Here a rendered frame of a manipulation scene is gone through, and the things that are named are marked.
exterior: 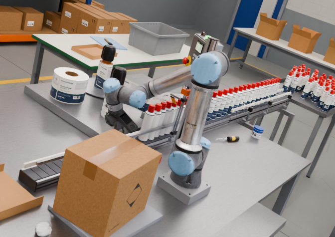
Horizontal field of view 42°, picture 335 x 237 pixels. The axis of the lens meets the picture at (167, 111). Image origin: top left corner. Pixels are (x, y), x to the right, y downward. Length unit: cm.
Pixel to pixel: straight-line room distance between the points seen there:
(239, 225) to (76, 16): 484
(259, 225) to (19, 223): 105
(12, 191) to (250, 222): 104
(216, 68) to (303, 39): 597
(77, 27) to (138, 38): 212
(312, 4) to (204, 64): 821
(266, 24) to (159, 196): 611
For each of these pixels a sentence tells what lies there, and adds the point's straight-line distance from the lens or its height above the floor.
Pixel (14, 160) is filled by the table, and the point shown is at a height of 83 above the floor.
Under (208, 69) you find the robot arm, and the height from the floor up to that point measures 147.
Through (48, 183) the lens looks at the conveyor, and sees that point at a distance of 188.
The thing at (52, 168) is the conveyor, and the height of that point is 88.
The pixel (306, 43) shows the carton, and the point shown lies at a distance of 762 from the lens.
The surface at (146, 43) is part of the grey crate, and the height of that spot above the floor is 89.
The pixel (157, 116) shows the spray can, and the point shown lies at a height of 103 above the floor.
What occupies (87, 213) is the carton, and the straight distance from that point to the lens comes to 164.
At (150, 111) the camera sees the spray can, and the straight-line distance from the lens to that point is 227.
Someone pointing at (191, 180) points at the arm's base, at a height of 92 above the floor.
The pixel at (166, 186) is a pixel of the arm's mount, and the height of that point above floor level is 85.
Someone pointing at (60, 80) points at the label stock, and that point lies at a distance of 253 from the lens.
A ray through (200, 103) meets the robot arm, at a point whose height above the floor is 132.
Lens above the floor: 189
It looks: 21 degrees down
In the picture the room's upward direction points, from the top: 17 degrees clockwise
